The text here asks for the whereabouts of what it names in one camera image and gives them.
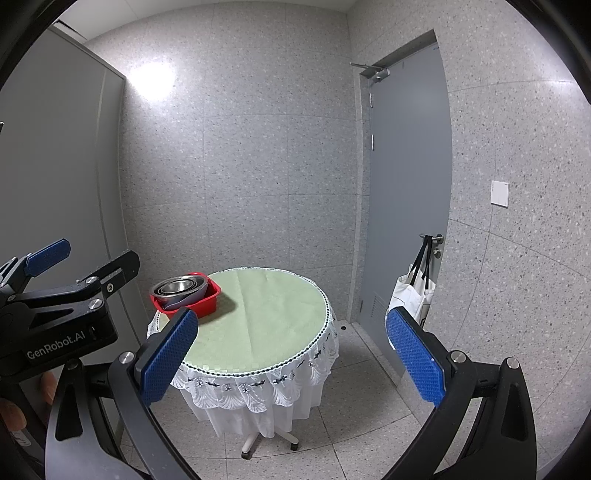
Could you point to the blue square plate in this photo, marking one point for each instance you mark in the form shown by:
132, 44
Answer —
184, 302

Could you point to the large steel bowl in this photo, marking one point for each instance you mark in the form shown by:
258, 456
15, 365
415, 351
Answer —
196, 284

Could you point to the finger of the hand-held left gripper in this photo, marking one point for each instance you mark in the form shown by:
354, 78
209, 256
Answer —
120, 267
46, 256

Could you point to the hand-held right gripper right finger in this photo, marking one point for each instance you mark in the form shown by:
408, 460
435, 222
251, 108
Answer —
415, 355

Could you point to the person's left hand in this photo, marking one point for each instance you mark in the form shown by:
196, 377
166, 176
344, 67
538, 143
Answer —
11, 415

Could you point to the green table mat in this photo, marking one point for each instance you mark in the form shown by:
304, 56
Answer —
268, 318

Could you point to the white tote bag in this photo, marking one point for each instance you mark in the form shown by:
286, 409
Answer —
408, 295

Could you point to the red plastic basin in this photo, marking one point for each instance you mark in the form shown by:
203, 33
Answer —
207, 302

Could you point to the white table base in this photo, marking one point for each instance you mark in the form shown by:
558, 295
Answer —
258, 438

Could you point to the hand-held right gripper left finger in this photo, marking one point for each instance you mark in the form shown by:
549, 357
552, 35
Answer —
166, 355

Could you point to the white wall switch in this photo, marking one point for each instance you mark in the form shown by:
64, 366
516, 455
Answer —
500, 193

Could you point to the grey partition panel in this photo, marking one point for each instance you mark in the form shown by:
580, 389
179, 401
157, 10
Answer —
60, 161

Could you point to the metal door closer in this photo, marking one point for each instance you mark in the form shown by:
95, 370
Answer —
376, 69

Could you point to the medium steel bowl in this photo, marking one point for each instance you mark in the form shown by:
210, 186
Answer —
181, 288

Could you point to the small steel bowl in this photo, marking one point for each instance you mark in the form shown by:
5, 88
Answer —
173, 287

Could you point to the grey door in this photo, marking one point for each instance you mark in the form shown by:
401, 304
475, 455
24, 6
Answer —
406, 175

